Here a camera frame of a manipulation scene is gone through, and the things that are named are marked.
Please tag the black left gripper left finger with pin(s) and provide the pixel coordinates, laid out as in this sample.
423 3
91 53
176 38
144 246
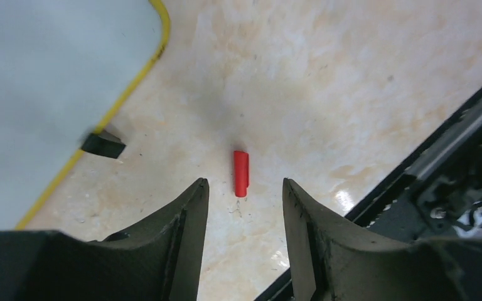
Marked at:
157 258

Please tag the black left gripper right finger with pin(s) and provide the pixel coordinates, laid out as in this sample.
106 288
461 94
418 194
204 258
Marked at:
332 258

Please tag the red marker cap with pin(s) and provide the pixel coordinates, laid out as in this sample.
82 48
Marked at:
241 173

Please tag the whiteboard with yellow rim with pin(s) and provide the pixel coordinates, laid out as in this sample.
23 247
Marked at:
66 67

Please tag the black whiteboard clip left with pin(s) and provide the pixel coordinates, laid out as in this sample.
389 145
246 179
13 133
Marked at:
103 144

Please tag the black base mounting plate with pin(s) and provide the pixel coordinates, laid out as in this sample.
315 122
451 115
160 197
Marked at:
435 192

